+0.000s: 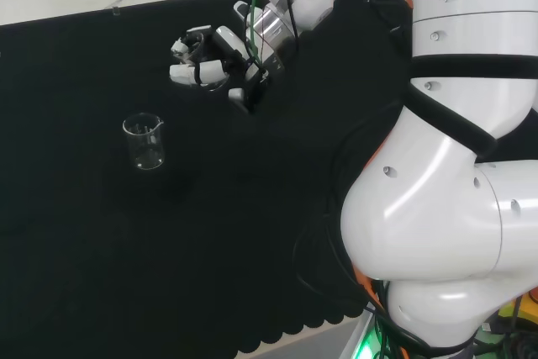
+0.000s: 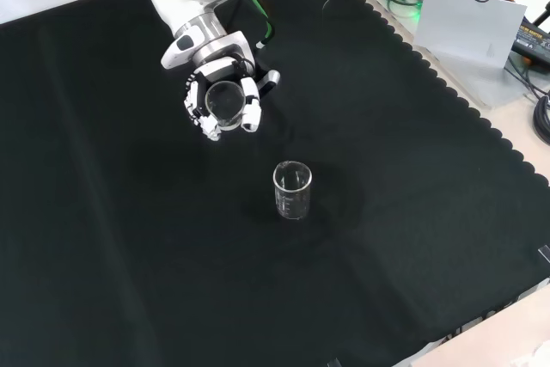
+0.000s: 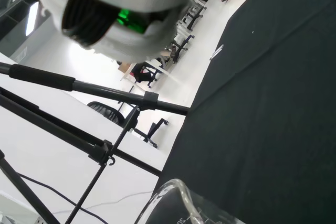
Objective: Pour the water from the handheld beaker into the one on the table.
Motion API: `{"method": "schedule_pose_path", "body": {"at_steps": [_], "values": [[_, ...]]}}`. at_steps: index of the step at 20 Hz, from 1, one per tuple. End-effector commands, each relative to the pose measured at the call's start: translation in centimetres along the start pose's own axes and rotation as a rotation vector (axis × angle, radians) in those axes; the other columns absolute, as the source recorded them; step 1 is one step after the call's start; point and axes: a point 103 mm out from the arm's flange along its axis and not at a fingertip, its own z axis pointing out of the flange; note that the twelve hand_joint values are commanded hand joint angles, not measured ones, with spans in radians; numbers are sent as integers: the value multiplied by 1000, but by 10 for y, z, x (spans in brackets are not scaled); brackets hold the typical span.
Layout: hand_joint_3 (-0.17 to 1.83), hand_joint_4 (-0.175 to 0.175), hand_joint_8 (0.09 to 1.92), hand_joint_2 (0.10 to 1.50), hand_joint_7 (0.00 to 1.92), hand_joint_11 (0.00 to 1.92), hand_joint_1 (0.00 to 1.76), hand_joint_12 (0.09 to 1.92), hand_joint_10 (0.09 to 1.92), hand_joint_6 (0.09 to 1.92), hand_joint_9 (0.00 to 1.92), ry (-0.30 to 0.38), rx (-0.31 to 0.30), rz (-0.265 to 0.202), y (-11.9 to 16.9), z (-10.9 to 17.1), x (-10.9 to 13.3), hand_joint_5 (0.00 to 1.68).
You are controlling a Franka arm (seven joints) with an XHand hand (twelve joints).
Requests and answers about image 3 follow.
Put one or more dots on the clear glass graduated beaker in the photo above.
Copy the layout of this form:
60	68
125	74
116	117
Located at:
170	203

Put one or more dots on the small white tag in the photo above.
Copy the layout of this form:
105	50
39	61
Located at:
216	51

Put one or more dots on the black mesh office chair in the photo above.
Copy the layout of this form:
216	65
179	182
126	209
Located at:
110	112

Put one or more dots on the black bench cloth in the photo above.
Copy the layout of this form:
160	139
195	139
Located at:
262	108

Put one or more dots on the black camera tripod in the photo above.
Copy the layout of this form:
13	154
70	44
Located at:
78	129

